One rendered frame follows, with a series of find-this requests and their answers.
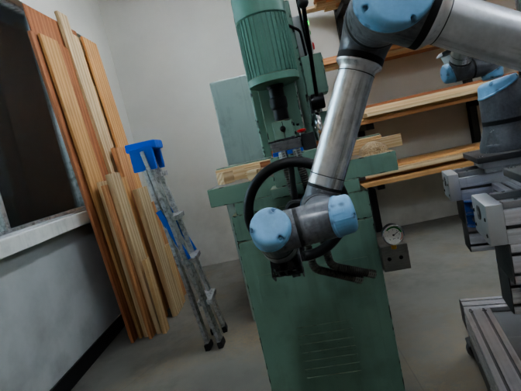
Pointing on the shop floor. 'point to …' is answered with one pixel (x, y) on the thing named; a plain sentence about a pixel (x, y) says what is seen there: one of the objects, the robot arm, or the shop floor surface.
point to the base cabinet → (326, 321)
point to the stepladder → (170, 220)
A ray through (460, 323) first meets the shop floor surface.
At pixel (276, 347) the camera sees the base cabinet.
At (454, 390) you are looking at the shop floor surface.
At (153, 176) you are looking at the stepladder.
